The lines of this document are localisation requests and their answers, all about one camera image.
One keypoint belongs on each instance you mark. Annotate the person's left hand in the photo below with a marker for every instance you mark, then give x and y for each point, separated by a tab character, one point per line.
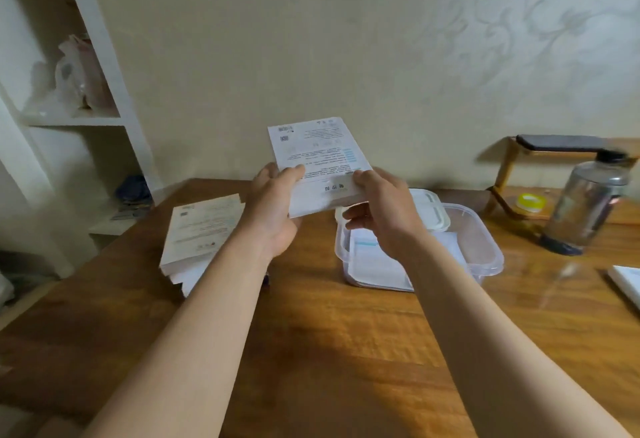
270	218

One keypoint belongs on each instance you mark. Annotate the person's right hand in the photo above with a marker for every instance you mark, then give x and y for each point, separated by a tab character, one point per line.
390	213

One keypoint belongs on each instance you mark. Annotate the white container lid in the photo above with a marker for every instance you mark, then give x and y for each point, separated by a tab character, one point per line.
430	213

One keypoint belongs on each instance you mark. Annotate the stack of white boxes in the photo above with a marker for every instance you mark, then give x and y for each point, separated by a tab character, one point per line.
200	233

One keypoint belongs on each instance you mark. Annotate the white box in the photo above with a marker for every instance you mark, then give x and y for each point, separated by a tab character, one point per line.
320	163
627	283

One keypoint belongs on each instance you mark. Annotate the clear plastic container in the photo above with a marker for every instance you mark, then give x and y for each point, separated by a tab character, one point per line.
480	253

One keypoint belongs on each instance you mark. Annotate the person's left forearm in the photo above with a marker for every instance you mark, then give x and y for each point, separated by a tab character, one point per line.
190	343

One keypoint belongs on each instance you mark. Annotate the person's right forearm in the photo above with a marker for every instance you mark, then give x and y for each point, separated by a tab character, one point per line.
490	343

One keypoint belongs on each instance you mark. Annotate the dark blue bundle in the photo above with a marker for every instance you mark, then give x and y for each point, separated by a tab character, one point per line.
134	189

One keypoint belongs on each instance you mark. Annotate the yellow tape roll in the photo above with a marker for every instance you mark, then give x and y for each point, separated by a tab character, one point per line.
530	203

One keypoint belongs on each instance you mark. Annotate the white papers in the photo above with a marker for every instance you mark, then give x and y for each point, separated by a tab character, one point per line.
120	215

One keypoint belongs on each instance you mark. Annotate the black smartphone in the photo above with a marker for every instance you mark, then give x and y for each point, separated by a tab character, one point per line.
560	143

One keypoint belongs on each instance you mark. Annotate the clear bottle with black cap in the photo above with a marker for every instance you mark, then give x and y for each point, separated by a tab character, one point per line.
585	203

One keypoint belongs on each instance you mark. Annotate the clear plastic bags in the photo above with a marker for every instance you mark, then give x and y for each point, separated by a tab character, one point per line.
80	78

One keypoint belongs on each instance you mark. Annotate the small wooden desk shelf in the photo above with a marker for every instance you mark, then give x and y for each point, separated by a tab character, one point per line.
627	210

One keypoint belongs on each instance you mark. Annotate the white bookshelf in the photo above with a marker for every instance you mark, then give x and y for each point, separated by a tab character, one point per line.
97	28

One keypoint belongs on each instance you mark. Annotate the white cloth bundle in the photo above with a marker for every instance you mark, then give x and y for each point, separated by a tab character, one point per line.
6	290

